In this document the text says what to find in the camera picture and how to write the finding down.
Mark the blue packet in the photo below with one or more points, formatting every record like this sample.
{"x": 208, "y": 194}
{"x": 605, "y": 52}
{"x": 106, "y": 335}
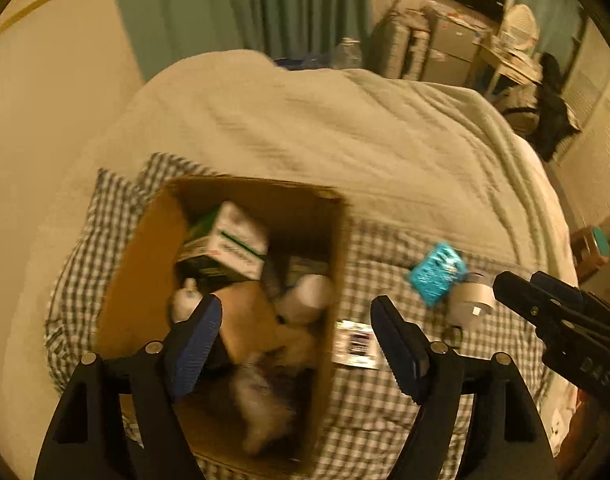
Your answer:
{"x": 435, "y": 275}

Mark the grey fuzzy item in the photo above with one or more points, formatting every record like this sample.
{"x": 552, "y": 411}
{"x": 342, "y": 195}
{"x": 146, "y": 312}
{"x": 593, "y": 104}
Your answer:
{"x": 265, "y": 400}

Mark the white fan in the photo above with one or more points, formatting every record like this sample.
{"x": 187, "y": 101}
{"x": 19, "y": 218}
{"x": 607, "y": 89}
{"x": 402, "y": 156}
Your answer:
{"x": 520, "y": 22}

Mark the white suitcase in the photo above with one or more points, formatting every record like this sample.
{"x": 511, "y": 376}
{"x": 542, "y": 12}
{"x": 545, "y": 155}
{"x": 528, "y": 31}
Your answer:
{"x": 395, "y": 50}

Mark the black clothing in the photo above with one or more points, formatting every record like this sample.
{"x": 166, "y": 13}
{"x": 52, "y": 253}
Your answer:
{"x": 555, "y": 105}

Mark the white wardrobe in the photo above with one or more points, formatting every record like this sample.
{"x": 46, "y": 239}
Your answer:
{"x": 597, "y": 125}

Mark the teal topped stool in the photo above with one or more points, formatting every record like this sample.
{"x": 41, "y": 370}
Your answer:
{"x": 597, "y": 245}

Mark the wooden side table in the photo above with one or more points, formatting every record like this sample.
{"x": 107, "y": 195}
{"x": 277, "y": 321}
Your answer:
{"x": 507, "y": 62}

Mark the grey checkered cloth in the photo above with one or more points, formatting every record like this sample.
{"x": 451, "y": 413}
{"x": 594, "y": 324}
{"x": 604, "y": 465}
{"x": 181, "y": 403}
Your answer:
{"x": 385, "y": 410}

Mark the black and white card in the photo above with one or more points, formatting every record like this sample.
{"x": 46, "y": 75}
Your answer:
{"x": 357, "y": 345}

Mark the clear plastic bottle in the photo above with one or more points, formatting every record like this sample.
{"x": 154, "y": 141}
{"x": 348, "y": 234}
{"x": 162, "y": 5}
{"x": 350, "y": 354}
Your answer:
{"x": 347, "y": 52}

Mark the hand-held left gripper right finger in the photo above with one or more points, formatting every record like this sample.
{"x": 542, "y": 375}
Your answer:
{"x": 407, "y": 365}

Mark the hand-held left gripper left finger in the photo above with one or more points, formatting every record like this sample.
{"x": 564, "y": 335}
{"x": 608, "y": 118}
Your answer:
{"x": 195, "y": 350}

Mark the grey cabinet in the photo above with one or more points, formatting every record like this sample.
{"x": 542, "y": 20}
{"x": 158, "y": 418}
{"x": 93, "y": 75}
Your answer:
{"x": 450, "y": 45}

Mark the white blanket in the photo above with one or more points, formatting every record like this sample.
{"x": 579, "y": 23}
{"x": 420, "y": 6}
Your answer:
{"x": 335, "y": 125}

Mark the small white bottle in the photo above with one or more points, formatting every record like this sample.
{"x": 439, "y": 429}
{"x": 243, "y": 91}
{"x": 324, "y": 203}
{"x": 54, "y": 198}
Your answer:
{"x": 185, "y": 300}

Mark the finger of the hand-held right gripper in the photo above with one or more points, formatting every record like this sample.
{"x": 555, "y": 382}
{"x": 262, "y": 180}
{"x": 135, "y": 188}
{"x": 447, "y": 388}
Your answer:
{"x": 525, "y": 300}
{"x": 565, "y": 287}

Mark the green medicine box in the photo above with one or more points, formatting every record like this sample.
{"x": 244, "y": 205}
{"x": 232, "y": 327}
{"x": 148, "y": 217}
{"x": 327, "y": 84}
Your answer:
{"x": 200, "y": 227}

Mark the small brown cardboard box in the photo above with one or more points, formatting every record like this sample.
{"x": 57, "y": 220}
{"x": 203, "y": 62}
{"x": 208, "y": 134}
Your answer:
{"x": 245, "y": 320}

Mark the large white bottle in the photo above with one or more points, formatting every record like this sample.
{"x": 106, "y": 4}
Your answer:
{"x": 307, "y": 297}

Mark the wide teal curtain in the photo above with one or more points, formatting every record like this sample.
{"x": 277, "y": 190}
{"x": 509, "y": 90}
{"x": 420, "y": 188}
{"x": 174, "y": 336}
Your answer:
{"x": 235, "y": 5}

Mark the white green-striped medicine box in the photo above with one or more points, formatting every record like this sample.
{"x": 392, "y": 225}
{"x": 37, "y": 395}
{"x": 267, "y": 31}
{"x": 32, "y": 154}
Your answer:
{"x": 237, "y": 240}

